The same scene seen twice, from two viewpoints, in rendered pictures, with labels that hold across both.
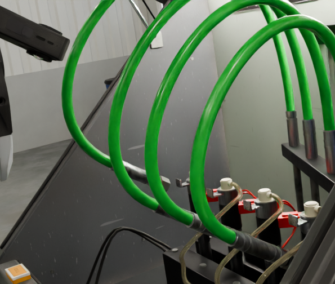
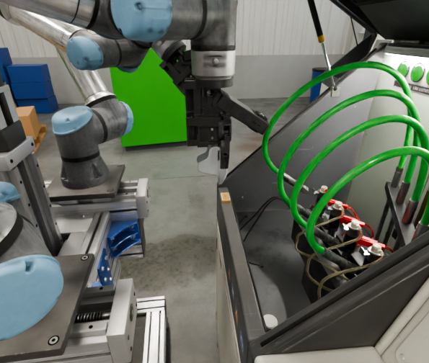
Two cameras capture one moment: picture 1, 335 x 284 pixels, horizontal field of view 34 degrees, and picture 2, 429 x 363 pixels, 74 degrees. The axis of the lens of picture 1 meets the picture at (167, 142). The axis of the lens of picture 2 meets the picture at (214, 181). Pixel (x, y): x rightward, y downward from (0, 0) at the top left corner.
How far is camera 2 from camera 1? 17 cm
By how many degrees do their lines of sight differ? 27
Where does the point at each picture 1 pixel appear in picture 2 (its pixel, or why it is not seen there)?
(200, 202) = (309, 232)
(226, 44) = (380, 103)
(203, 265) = not seen: hidden behind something
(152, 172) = (293, 201)
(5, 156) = (222, 176)
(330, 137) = (412, 204)
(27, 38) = (247, 122)
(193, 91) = (348, 125)
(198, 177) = (312, 222)
